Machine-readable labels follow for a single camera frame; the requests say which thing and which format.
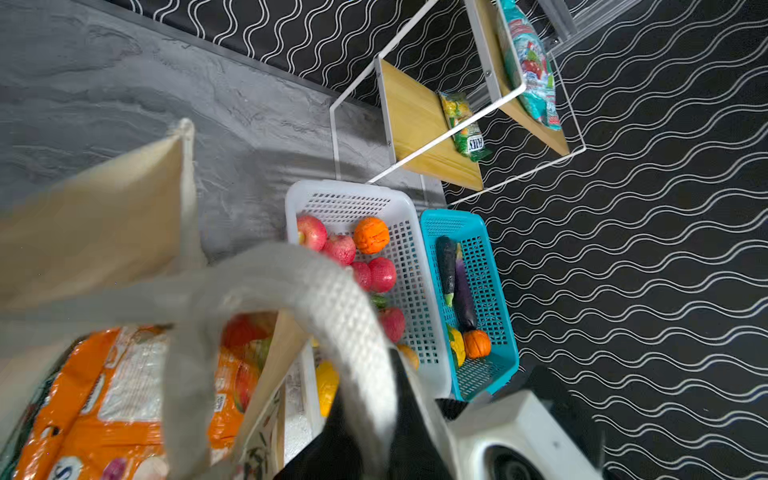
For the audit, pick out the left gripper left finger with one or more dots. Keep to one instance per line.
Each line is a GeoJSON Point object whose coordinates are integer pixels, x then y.
{"type": "Point", "coordinates": [341, 450]}

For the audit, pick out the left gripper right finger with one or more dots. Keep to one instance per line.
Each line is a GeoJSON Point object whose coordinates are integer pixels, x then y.
{"type": "Point", "coordinates": [413, 453]}

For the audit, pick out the red tomato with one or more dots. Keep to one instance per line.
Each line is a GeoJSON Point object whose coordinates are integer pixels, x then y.
{"type": "Point", "coordinates": [244, 328]}

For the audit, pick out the orange Fox's candy bag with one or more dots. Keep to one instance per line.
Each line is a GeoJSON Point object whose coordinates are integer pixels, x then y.
{"type": "Point", "coordinates": [101, 417]}

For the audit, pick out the cream canvas grocery bag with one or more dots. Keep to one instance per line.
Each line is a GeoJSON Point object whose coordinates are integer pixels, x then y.
{"type": "Point", "coordinates": [119, 245]}

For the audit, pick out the green Fox's candy bag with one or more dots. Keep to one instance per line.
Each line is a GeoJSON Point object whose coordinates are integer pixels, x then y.
{"type": "Point", "coordinates": [469, 141]}

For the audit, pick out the green red snack bag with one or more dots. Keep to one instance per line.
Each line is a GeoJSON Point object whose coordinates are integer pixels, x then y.
{"type": "Point", "coordinates": [526, 62]}

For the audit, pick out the yellow bumpy lemon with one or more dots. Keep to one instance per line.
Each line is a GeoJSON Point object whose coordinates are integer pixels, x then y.
{"type": "Point", "coordinates": [327, 381]}

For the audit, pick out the yellow orange mango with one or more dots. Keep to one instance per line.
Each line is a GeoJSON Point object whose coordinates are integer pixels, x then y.
{"type": "Point", "coordinates": [410, 355]}

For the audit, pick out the teal plastic vegetable basket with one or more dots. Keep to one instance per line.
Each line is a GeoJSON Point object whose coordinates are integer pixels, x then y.
{"type": "Point", "coordinates": [492, 372]}

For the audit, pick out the yellow bell pepper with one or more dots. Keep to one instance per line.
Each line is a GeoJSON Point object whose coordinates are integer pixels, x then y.
{"type": "Point", "coordinates": [456, 343]}

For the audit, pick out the orange pumpkin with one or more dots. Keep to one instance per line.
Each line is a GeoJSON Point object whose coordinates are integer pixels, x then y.
{"type": "Point", "coordinates": [477, 344]}

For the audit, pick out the purple eggplant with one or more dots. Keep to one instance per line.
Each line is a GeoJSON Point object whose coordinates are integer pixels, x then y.
{"type": "Point", "coordinates": [463, 303]}

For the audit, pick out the green chili pepper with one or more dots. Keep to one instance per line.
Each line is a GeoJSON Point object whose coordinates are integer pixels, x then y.
{"type": "Point", "coordinates": [379, 301]}

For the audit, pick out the red apple right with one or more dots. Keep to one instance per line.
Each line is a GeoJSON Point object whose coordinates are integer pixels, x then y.
{"type": "Point", "coordinates": [383, 275]}

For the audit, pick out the red apple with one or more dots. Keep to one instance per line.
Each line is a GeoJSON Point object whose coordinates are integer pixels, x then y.
{"type": "Point", "coordinates": [383, 275]}
{"type": "Point", "coordinates": [312, 233]}
{"type": "Point", "coordinates": [340, 248]}

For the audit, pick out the red apple middle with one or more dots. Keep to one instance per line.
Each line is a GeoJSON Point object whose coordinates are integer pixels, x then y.
{"type": "Point", "coordinates": [340, 248]}

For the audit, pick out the dark green cucumber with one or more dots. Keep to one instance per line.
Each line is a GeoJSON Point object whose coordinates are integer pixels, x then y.
{"type": "Point", "coordinates": [446, 250]}

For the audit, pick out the orange tangerine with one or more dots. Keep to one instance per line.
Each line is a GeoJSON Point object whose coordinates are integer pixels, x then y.
{"type": "Point", "coordinates": [371, 235]}

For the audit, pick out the red apple back left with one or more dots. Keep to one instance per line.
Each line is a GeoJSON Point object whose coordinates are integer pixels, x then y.
{"type": "Point", "coordinates": [312, 233]}

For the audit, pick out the white plastic fruit basket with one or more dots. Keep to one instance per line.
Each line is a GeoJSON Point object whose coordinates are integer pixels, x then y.
{"type": "Point", "coordinates": [340, 206]}

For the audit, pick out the white wooden two-tier shelf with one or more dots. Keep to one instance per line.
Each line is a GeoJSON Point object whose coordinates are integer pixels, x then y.
{"type": "Point", "coordinates": [436, 133]}

